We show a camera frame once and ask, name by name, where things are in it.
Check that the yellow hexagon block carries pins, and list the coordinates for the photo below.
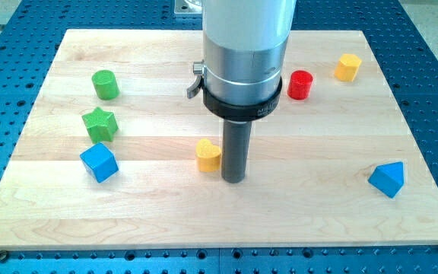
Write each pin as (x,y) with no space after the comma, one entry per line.
(347,67)

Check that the blue cube block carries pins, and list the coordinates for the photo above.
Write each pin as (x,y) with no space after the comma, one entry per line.
(100,162)

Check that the yellow heart block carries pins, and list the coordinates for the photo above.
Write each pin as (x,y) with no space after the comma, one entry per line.
(208,156)

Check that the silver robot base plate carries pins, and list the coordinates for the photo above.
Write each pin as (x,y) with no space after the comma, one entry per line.
(187,7)

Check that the green cylinder block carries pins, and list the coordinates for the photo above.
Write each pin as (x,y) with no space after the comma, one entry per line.
(105,84)

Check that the blue perforated metal table plate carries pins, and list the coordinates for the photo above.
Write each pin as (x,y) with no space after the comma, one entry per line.
(31,36)

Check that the blue triangle block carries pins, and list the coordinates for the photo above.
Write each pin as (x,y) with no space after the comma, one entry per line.
(388,178)

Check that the wooden board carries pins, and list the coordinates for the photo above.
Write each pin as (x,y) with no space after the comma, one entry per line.
(309,161)

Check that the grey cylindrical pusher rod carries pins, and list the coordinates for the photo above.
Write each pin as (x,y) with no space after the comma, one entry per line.
(235,147)

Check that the red cylinder block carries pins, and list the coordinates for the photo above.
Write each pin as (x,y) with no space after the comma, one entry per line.
(300,85)

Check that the green star block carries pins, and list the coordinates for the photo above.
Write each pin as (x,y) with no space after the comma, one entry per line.
(101,125)

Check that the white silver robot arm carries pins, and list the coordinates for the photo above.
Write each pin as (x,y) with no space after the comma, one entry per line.
(244,46)

